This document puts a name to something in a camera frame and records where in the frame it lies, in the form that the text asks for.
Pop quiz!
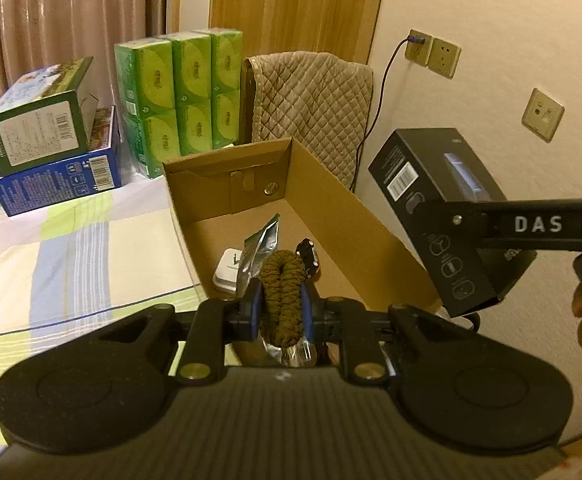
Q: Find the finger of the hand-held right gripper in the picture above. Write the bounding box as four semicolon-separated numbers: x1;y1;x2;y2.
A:
443;199;478;252

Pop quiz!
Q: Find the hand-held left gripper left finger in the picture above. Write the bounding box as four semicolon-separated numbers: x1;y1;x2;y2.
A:
94;280;264;387

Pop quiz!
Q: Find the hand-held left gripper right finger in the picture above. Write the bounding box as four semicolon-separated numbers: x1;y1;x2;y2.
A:
298;280;478;387

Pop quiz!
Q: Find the brown hair scrunchie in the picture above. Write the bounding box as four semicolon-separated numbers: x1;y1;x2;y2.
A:
258;250;306;349

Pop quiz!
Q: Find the white plug adapter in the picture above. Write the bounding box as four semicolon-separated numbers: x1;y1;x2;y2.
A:
212;247;245;294

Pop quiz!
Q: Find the small black toy car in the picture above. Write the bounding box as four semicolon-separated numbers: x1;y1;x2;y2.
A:
295;238;321;281

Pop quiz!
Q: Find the silver foil bag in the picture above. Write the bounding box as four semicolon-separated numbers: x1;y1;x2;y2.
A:
235;214;318;369

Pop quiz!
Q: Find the black product box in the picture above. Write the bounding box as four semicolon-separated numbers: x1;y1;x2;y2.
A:
368;128;538;319

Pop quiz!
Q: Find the brown cardboard box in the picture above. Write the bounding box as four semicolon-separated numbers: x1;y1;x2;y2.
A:
162;137;442;362

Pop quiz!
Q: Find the checkered bed sheet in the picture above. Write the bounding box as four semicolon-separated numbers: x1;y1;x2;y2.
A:
0;175;199;376

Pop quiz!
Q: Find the quilted beige chair cover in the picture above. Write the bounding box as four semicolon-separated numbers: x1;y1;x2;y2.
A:
243;51;375;192

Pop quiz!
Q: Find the stack of green tissue packs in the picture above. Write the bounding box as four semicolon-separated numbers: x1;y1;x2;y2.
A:
114;28;245;180

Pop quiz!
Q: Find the blue printed box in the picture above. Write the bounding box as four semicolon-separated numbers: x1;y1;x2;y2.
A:
0;106;123;217

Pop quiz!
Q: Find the wooden door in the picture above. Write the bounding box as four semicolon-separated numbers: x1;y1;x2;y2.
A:
210;0;390;69

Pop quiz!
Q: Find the dark green printed box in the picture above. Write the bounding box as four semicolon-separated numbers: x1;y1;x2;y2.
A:
0;56;100;177

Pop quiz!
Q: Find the beige curtain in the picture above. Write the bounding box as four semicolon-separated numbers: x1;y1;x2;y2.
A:
0;0;170;126

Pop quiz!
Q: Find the beige wall plate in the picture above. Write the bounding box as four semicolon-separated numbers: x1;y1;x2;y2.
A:
522;88;566;142

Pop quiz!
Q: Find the empty wall socket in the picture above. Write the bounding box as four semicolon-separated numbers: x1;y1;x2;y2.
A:
429;37;462;80

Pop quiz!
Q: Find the wall socket with plug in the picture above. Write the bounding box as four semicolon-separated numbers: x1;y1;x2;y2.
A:
405;29;434;67

